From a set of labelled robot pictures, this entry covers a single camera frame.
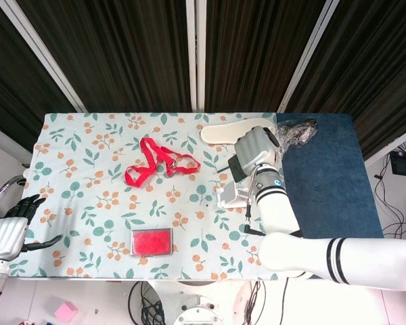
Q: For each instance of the white folding phone stand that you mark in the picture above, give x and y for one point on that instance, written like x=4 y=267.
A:
x=228 y=196

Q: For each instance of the clear badge holder red card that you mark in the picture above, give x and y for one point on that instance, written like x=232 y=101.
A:
x=151 y=242

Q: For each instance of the right black-fingered robot hand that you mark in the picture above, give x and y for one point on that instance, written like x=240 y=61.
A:
x=257 y=149

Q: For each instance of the blue felt table mat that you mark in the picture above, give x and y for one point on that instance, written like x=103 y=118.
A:
x=325 y=189

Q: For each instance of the white shoe insole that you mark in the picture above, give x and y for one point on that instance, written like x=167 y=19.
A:
x=220 y=133

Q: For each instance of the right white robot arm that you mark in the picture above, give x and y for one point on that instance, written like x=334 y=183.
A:
x=291 y=250

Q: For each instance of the left black-fingered robot hand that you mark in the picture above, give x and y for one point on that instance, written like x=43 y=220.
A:
x=5 y=237

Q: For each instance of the metal chair frame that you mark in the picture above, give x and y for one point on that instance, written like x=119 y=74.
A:
x=1 y=191

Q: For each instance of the thin dark pencil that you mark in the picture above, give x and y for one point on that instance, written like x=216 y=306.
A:
x=221 y=170

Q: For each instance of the black box device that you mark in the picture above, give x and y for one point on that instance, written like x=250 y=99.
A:
x=404 y=163

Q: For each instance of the crumpled clear plastic bag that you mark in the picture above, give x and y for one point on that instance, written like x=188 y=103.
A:
x=297 y=133

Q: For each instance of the dark pleated curtain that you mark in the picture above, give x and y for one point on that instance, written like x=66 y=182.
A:
x=128 y=50

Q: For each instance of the pink foam block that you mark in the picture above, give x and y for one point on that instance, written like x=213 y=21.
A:
x=66 y=311

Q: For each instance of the floral print tablecloth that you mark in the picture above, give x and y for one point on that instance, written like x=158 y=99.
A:
x=98 y=210

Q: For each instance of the white metal frame post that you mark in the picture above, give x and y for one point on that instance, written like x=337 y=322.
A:
x=196 y=54
x=308 y=57
x=44 y=57

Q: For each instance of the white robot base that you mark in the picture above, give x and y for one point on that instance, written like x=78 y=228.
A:
x=198 y=303

